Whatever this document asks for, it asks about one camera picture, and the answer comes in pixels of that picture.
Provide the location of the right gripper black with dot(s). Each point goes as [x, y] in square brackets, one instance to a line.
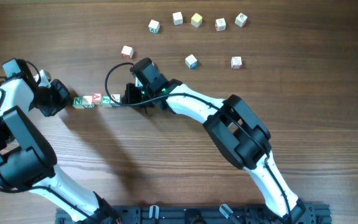
[130, 98]

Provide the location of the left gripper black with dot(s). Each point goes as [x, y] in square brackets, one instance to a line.
[64, 101]

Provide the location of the green N block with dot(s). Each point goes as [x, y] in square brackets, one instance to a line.
[77, 102]

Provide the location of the wooden block blue picture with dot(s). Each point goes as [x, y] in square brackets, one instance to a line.
[115, 99]

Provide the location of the plain wooden block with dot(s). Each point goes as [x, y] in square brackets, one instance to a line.
[87, 102]

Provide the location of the green picture block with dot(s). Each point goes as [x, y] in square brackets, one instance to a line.
[106, 101]

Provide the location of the wooden block blue side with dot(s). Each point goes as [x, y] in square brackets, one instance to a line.
[191, 61]

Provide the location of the red A block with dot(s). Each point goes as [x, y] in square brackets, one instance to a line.
[97, 98]

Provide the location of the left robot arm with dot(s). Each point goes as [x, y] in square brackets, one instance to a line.
[28, 162]

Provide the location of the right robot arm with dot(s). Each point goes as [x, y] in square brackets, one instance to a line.
[236, 131]

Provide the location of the wooden block red left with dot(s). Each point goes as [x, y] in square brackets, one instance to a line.
[127, 52]

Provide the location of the wooden block teal side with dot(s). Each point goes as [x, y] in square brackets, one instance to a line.
[154, 26]

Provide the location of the white wooden block top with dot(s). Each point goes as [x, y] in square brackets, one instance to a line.
[177, 18]

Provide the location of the yellow wooden block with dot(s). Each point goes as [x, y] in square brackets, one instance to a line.
[196, 20]

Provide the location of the wooden block red bottom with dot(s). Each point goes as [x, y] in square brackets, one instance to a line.
[236, 62]

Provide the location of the wooden block red picture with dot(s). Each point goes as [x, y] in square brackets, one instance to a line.
[220, 24]

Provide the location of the wooden block far right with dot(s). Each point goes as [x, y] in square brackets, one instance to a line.
[241, 19]

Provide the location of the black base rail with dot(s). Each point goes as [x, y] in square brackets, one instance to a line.
[256, 213]

